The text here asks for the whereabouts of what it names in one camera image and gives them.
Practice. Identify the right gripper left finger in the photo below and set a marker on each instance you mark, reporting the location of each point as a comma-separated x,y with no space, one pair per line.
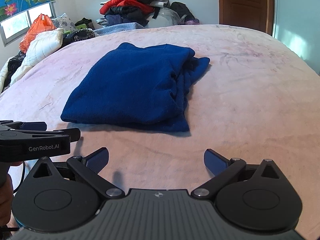
86,170

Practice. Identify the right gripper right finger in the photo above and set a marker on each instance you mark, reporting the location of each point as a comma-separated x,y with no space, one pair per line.
225,171

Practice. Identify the blue knit sweater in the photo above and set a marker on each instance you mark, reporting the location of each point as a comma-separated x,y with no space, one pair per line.
138,88

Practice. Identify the pile of clothes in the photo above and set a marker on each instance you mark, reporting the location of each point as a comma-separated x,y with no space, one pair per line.
127,11

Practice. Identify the left hand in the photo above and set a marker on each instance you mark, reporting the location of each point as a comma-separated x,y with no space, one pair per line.
6,198

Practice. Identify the pink floral bed sheet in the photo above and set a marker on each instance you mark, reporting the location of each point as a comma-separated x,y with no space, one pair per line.
257,100

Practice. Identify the white quilted duvet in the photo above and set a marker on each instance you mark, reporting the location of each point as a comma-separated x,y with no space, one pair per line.
42,46

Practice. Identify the orange plastic bag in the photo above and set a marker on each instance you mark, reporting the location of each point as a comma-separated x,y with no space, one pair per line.
41,24

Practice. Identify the dark patterned garment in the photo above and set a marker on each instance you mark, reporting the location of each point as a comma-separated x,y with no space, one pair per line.
79,35

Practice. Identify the floral white pillow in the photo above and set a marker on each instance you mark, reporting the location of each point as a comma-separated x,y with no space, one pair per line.
64,22

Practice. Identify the green plastic stool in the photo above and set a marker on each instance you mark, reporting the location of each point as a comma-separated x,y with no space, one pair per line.
79,27

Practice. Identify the light blue folded blanket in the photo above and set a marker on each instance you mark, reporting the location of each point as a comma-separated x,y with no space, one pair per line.
117,28

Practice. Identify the clear plastic bag bundle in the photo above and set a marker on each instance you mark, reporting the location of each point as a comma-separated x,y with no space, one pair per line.
163,17

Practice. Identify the brown wooden door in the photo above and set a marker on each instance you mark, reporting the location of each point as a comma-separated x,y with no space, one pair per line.
252,14

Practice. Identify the window with grey frame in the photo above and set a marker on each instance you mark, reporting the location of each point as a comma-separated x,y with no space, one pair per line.
16,26

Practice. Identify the black bag by wall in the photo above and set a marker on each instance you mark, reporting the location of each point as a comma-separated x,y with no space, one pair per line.
183,11

